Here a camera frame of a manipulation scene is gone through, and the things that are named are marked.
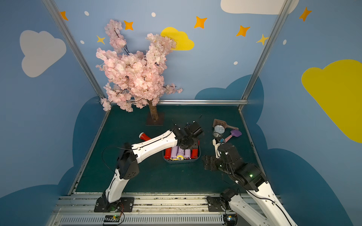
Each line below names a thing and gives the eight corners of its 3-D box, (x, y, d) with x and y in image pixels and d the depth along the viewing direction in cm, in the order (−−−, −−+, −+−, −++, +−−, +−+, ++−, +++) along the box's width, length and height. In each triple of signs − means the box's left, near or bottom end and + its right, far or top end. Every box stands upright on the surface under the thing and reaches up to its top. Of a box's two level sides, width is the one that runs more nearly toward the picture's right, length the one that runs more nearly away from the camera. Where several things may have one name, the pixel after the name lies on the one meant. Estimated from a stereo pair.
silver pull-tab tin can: (219, 136, 103) (220, 133, 100) (212, 130, 106) (213, 127, 103) (224, 131, 106) (226, 128, 103) (217, 126, 109) (218, 123, 106)
